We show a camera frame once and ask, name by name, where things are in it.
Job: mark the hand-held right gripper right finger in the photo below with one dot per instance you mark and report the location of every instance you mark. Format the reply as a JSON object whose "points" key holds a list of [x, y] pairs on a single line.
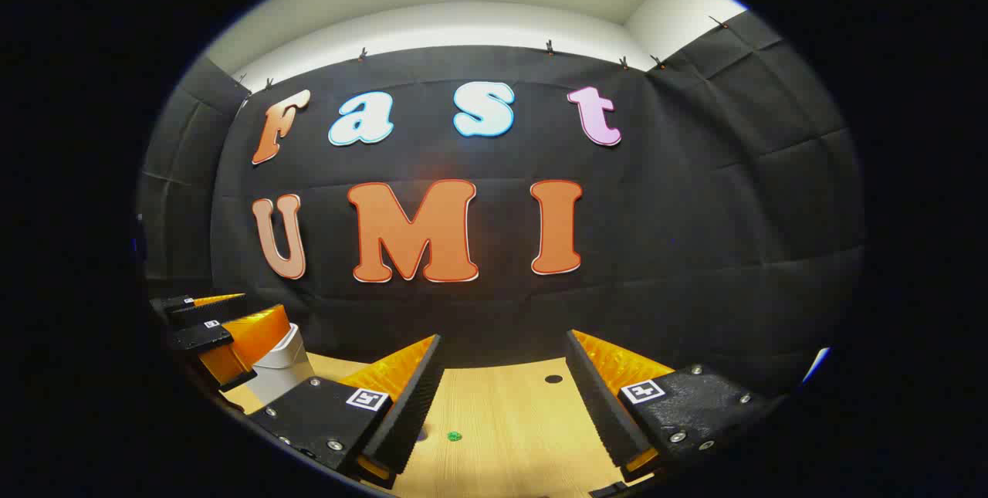
{"points": [[602, 405]]}

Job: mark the white desktop garbage bin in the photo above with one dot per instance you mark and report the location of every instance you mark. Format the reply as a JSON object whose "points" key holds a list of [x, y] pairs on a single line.
{"points": [[282, 374]]}

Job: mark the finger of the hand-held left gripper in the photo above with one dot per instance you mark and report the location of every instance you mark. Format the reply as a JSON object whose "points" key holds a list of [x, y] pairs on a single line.
{"points": [[197, 337], [201, 311]]}

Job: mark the black backdrop cloth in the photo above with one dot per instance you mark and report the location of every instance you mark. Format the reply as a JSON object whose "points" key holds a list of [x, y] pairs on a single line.
{"points": [[695, 212]]}

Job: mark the row of black cloth clips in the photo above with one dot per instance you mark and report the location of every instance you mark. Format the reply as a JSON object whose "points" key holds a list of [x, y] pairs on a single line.
{"points": [[549, 47]]}

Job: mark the wooden desktop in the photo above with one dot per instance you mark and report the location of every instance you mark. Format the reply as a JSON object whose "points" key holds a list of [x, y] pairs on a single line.
{"points": [[509, 421]]}

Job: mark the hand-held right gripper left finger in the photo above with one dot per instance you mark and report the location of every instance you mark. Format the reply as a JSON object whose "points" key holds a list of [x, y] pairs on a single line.
{"points": [[409, 413]]}

